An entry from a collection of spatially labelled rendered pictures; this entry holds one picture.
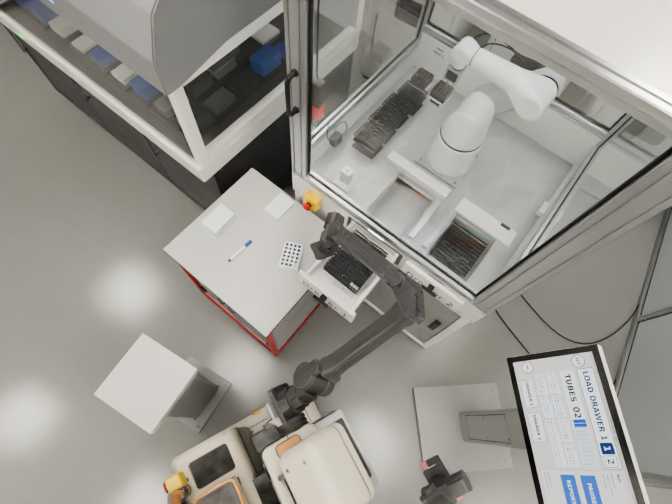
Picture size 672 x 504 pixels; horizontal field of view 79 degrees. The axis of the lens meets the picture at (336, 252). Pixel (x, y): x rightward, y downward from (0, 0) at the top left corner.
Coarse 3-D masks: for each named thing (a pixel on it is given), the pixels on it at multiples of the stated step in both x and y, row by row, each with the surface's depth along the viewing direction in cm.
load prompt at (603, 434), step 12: (588, 372) 134; (588, 384) 133; (588, 396) 133; (600, 396) 130; (588, 408) 132; (600, 408) 130; (600, 420) 129; (600, 432) 128; (600, 444) 127; (612, 444) 125; (600, 456) 127; (612, 456) 125; (612, 468) 124
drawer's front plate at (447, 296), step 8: (408, 264) 170; (408, 272) 175; (416, 272) 170; (424, 272) 169; (416, 280) 176; (424, 280) 171; (432, 280) 168; (440, 288) 167; (448, 296) 167; (456, 296) 166; (456, 304) 168
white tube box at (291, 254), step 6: (288, 246) 183; (294, 246) 186; (300, 246) 185; (282, 252) 182; (288, 252) 183; (294, 252) 183; (300, 252) 183; (282, 258) 181; (288, 258) 181; (294, 258) 181; (300, 258) 185; (282, 264) 183; (288, 264) 180; (288, 270) 183; (294, 270) 181
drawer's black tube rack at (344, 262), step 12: (348, 252) 173; (384, 252) 174; (336, 264) 171; (348, 264) 171; (360, 264) 171; (336, 276) 172; (348, 276) 172; (360, 276) 169; (348, 288) 171; (360, 288) 171
